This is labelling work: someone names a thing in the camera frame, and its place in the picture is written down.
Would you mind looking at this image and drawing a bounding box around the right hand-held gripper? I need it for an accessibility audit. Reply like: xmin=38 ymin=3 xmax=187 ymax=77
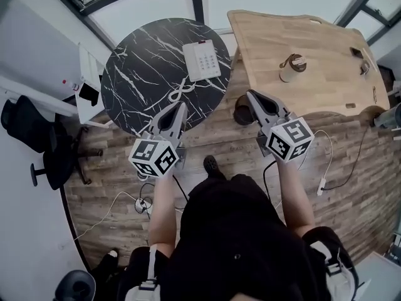
xmin=246 ymin=89 xmax=315 ymax=162

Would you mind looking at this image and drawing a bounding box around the white coiled telephone cord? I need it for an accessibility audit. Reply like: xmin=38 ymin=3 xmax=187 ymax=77
xmin=168 ymin=75 xmax=197 ymax=103

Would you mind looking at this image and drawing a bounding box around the grey cylinder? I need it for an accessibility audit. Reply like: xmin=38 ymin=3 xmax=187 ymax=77
xmin=372 ymin=103 xmax=401 ymax=130

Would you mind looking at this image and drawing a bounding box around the white cabinet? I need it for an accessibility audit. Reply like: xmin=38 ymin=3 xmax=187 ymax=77
xmin=76 ymin=41 xmax=110 ymax=125

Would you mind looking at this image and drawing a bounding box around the black cable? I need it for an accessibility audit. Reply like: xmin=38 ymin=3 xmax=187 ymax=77
xmin=262 ymin=159 xmax=278 ymax=204
xmin=323 ymin=124 xmax=371 ymax=191
xmin=171 ymin=173 xmax=190 ymax=203

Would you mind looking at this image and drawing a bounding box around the grey backpack strap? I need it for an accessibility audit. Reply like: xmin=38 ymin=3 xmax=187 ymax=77
xmin=137 ymin=245 xmax=161 ymax=301
xmin=309 ymin=240 xmax=357 ymax=301

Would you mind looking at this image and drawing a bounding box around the black round stool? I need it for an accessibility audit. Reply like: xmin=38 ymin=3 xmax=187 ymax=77
xmin=54 ymin=269 xmax=97 ymax=301

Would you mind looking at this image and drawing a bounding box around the white power strip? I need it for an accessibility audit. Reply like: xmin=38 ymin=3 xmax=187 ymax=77
xmin=134 ymin=197 xmax=154 ymax=216

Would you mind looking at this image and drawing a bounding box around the black marble round table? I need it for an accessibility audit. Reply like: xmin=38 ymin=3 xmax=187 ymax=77
xmin=100 ymin=17 xmax=232 ymax=137

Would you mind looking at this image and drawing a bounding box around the white cable with adapter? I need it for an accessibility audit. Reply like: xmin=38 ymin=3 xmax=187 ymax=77
xmin=296 ymin=129 xmax=335 ymax=197

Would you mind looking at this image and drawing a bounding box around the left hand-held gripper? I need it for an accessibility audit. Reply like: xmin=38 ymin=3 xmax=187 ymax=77
xmin=128 ymin=101 xmax=189 ymax=179

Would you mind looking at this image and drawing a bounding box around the light wooden table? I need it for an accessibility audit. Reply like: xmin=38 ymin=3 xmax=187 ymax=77
xmin=227 ymin=9 xmax=391 ymax=119

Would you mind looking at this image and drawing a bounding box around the person's left forearm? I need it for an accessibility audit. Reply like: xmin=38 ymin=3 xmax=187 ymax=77
xmin=147 ymin=167 xmax=189 ymax=251

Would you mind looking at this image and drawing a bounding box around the person's right forearm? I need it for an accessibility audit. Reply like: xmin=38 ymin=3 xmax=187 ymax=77
xmin=273 ymin=157 xmax=316 ymax=237

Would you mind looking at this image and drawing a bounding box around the white desk telephone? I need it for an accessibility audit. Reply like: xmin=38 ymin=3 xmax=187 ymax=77
xmin=182 ymin=40 xmax=224 ymax=83

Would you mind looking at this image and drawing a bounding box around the black office chair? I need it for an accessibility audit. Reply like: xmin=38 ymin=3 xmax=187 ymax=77
xmin=0 ymin=95 xmax=105 ymax=191

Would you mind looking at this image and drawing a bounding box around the person's black clothing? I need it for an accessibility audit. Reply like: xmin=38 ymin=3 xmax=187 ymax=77
xmin=116 ymin=173 xmax=358 ymax=301

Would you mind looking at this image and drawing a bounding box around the beige cup with brown strap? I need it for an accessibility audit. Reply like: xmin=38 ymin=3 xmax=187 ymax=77
xmin=279 ymin=53 xmax=308 ymax=83

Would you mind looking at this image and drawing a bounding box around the white side desk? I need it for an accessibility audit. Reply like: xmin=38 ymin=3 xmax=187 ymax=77
xmin=0 ymin=75 xmax=79 ymax=118

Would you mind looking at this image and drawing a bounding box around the black shoe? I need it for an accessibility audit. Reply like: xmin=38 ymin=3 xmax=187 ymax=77
xmin=92 ymin=247 xmax=120 ymax=280
xmin=203 ymin=155 xmax=227 ymax=181

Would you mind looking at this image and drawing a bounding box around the white stick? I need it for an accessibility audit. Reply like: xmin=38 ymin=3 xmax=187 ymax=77
xmin=361 ymin=46 xmax=379 ymax=72

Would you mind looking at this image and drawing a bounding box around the black round table base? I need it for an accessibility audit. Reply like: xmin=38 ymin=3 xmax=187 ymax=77
xmin=234 ymin=94 xmax=255 ymax=126

